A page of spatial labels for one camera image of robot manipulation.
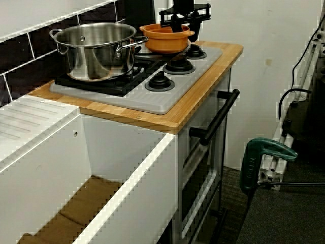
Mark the aluminium frame rail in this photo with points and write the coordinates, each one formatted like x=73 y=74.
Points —
x=275 y=175

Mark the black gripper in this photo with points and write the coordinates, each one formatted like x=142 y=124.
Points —
x=182 y=10

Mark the grey stove top plate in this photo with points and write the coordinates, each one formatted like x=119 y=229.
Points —
x=152 y=101

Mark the orange plastic pot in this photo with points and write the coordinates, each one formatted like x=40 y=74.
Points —
x=162 y=43

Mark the black stove knob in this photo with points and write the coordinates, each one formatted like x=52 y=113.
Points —
x=195 y=52
x=179 y=64
x=160 y=81

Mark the black burner grate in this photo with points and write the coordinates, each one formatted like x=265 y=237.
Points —
x=152 y=57
x=138 y=73

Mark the white toy sink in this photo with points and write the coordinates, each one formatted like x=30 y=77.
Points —
x=114 y=147

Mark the brown sink bottom board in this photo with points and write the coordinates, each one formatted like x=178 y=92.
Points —
x=83 y=203

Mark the stainless steel pot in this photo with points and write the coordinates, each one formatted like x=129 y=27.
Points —
x=96 y=61

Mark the black machine block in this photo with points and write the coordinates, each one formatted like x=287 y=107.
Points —
x=312 y=114

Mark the black upright panel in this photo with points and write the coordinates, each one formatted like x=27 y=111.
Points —
x=139 y=10

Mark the grey oven door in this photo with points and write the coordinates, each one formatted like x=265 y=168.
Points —
x=217 y=165

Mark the green clamp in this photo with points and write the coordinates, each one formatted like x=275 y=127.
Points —
x=251 y=165

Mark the thin black rod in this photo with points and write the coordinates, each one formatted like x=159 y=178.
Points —
x=292 y=183

